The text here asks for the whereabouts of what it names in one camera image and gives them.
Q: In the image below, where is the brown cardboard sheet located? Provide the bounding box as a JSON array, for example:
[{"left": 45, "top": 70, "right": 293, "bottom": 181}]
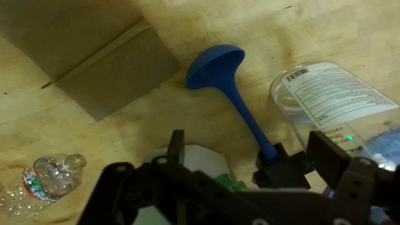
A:
[{"left": 0, "top": 0, "right": 182, "bottom": 122}]

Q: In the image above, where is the white and green container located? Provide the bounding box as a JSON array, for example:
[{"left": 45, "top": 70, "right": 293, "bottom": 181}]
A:
[{"left": 133, "top": 144, "right": 249, "bottom": 225}]

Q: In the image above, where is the blue cloth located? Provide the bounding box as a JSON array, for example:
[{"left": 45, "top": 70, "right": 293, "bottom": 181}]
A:
[{"left": 364, "top": 127, "right": 400, "bottom": 223}]

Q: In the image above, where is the clear jar with white label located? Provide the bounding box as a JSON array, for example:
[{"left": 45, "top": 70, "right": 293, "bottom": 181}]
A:
[{"left": 269, "top": 60, "right": 400, "bottom": 171}]

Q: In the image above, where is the blue spoon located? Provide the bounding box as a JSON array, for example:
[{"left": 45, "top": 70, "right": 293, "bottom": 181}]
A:
[{"left": 185, "top": 44, "right": 278, "bottom": 160}]

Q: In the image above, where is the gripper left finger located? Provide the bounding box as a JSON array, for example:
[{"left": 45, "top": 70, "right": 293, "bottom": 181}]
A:
[{"left": 77, "top": 130, "right": 253, "bottom": 225}]

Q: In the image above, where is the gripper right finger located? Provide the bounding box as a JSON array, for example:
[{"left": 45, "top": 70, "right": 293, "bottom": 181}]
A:
[{"left": 306, "top": 131, "right": 400, "bottom": 225}]

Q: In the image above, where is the crushed clear plastic bottle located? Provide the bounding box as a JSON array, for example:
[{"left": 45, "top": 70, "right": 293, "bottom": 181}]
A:
[{"left": 0, "top": 153, "right": 87, "bottom": 220}]

